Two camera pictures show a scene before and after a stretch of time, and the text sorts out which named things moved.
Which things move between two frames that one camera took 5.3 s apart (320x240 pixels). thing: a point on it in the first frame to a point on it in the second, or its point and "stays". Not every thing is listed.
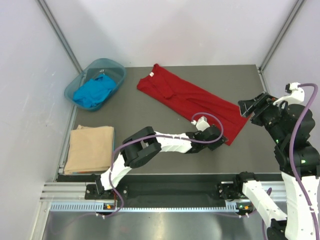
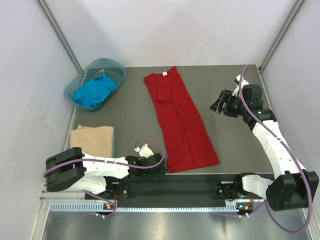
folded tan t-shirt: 91,149 stays
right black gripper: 262,102 to 227,97
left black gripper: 217,143 to 159,172
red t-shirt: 191,100 to 188,144
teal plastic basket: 96,85 stays
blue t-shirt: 94,91 stays
